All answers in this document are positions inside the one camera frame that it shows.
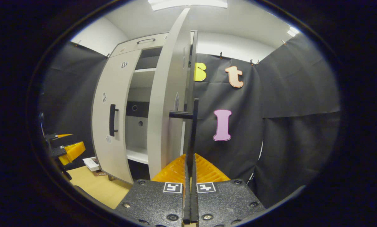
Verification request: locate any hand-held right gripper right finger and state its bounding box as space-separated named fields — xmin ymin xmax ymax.
xmin=190 ymin=154 xmax=266 ymax=226

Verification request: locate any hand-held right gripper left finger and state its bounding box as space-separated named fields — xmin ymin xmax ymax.
xmin=114 ymin=154 xmax=192 ymax=226

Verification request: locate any beige shoe cabinet door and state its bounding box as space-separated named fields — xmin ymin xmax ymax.
xmin=147 ymin=8 xmax=199 ymax=180
xmin=91 ymin=49 xmax=142 ymax=184

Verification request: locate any grey shoe cabinet body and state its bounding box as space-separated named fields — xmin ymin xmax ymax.
xmin=91 ymin=32 xmax=195 ymax=185

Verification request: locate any beige cabinet drawer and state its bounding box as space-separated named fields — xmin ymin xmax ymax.
xmin=109 ymin=32 xmax=170 ymax=58

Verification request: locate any black backdrop cloth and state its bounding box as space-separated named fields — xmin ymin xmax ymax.
xmin=38 ymin=41 xmax=108 ymax=171
xmin=193 ymin=33 xmax=342 ymax=208

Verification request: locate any large ceiling light panel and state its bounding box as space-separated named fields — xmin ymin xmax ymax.
xmin=148 ymin=0 xmax=228 ymax=11

